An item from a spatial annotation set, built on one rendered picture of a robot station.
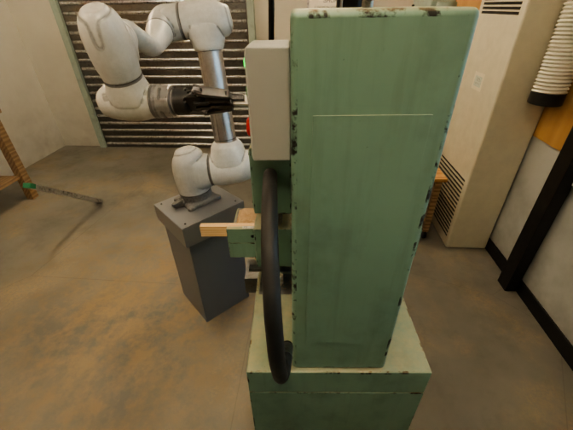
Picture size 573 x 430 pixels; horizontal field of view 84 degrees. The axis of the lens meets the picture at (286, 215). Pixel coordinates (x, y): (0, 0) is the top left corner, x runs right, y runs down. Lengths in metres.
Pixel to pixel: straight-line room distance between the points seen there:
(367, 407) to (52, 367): 1.64
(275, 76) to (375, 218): 0.27
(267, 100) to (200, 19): 1.00
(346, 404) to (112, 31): 1.08
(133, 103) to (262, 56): 0.59
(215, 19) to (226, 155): 0.53
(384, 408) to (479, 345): 1.16
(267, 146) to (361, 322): 0.42
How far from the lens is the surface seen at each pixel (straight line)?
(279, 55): 0.46
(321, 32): 0.43
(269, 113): 0.48
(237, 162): 1.50
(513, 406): 1.96
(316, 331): 0.72
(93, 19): 0.95
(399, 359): 0.89
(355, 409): 1.01
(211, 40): 1.45
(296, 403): 0.97
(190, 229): 1.49
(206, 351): 1.88
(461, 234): 2.62
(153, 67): 4.26
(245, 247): 1.03
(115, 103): 1.02
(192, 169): 1.53
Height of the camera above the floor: 1.52
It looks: 33 degrees down
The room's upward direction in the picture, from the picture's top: 1 degrees counter-clockwise
